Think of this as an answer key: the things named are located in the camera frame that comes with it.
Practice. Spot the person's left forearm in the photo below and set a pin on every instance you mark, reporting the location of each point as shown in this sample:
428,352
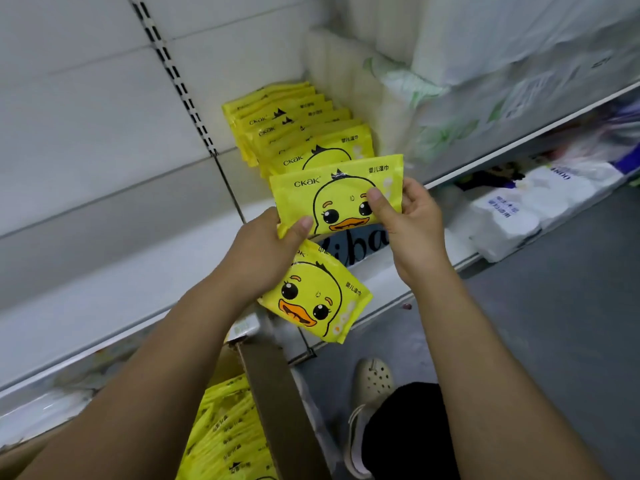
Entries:
130,395

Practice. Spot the person's black trousers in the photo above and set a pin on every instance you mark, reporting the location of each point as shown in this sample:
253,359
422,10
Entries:
410,435

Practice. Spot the person's left hand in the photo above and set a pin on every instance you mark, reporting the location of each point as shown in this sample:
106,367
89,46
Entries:
260,257

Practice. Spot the person's right forearm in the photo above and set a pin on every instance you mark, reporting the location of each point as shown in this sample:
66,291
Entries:
500,395

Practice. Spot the blue white roll pack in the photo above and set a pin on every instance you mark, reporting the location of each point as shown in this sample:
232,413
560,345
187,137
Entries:
505,220

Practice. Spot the white metal shelf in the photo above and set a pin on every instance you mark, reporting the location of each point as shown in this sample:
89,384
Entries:
90,145

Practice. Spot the brown cardboard box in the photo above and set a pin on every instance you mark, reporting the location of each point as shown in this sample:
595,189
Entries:
280,415

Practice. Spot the yellow duck packets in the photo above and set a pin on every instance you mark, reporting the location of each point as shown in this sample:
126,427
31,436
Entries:
290,125
230,435

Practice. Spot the plain white tissue pack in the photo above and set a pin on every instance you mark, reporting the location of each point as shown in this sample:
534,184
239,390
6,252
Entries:
480,35

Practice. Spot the person's right cream clog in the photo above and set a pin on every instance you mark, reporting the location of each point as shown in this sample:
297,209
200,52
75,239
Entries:
372,380

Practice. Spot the person's right hand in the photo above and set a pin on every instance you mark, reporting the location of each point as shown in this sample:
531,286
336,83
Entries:
415,240

